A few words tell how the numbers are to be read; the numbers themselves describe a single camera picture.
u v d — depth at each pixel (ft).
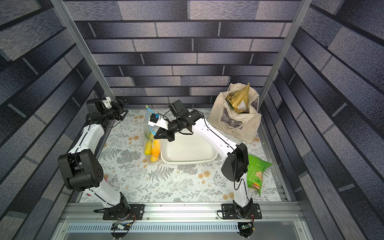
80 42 2.67
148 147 2.79
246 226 2.39
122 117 2.74
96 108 2.12
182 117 1.99
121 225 2.33
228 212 2.39
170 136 2.15
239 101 3.01
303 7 2.29
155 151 2.74
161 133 2.20
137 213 2.42
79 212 2.59
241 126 3.03
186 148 3.18
